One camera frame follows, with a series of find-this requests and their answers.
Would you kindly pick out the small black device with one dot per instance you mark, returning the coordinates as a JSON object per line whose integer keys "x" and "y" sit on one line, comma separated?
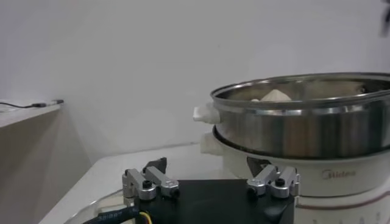
{"x": 56, "y": 102}

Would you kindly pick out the glass pot lid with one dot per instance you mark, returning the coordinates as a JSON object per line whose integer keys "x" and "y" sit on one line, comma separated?
{"x": 100, "y": 207}

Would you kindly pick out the white side desk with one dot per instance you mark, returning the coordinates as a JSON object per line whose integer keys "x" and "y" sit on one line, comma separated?
{"x": 30, "y": 158}

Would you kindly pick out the white steamed baozi bun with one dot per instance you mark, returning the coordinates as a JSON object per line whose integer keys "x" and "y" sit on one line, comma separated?
{"x": 275, "y": 95}

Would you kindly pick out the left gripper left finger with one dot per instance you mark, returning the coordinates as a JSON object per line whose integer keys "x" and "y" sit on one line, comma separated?
{"x": 137, "y": 181}

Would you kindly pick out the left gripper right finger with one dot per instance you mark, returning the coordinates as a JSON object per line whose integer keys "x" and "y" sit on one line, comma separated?
{"x": 263, "y": 179}

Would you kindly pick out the stainless steel steamer basket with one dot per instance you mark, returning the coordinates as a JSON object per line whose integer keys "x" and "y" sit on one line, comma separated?
{"x": 304, "y": 131}

